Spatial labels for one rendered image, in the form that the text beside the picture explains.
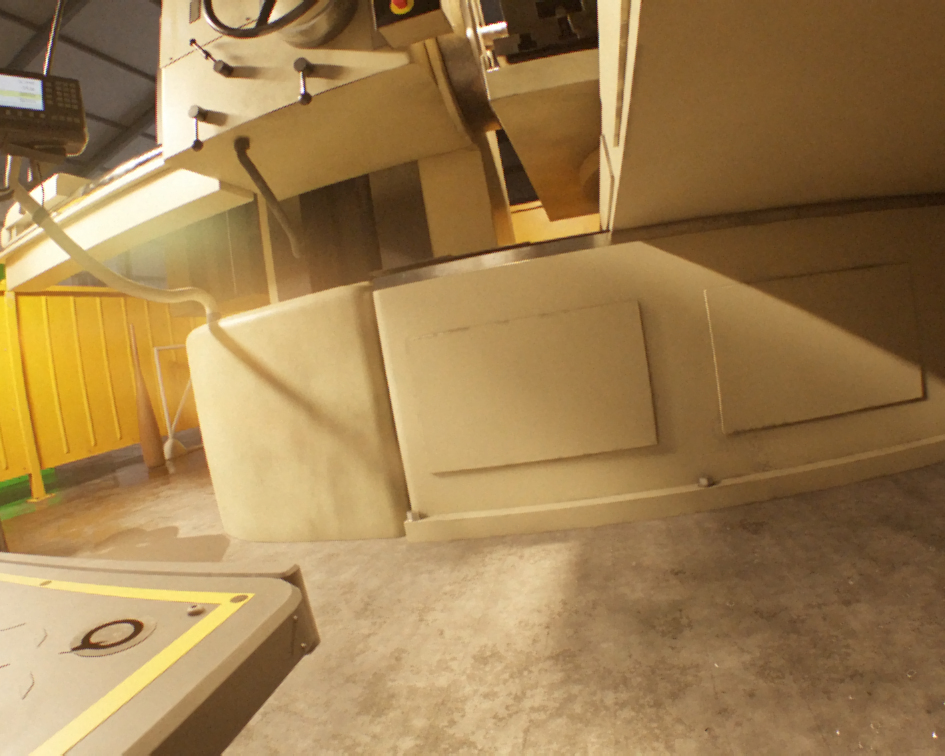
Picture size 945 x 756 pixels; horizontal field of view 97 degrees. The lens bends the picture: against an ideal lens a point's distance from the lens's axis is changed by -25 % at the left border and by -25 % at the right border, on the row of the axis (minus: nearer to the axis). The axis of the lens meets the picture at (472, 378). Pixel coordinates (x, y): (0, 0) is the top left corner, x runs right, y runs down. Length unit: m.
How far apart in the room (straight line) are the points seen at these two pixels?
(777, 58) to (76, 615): 0.58
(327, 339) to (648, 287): 0.72
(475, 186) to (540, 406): 0.92
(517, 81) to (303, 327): 0.73
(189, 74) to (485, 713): 1.61
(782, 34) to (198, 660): 0.49
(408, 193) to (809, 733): 1.79
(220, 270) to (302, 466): 1.11
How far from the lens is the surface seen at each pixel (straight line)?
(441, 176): 1.90
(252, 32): 1.25
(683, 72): 0.46
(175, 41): 1.79
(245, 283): 2.19
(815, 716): 0.64
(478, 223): 1.83
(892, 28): 0.48
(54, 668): 0.26
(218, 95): 1.57
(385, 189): 1.95
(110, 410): 3.94
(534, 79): 1.06
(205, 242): 2.34
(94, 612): 0.31
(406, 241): 1.89
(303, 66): 1.39
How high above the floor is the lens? 0.42
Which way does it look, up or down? 3 degrees down
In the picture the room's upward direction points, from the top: 10 degrees counter-clockwise
